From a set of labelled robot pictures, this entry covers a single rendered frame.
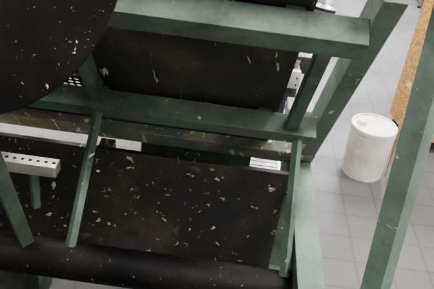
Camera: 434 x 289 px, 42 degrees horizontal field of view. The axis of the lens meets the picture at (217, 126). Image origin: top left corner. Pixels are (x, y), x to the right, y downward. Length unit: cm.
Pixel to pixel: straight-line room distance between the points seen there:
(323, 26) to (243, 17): 20
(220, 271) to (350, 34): 92
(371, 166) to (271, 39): 241
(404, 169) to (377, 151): 262
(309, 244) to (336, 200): 161
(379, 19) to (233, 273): 97
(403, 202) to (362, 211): 248
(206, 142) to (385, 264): 132
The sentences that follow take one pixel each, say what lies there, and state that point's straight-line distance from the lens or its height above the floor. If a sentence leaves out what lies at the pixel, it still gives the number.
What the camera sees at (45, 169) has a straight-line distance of 187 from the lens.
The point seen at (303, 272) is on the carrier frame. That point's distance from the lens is 190.
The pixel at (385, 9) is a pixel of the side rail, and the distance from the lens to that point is 142.
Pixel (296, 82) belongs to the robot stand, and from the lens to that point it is 273.
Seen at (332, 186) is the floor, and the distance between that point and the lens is 371.
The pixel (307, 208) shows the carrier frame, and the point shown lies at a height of 79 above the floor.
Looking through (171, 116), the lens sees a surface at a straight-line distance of 201.
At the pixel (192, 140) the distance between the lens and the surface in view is 234.
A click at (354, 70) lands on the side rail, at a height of 145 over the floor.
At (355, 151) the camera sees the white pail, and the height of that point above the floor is 21.
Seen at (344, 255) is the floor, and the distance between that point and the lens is 323.
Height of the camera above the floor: 209
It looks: 31 degrees down
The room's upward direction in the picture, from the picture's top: 7 degrees clockwise
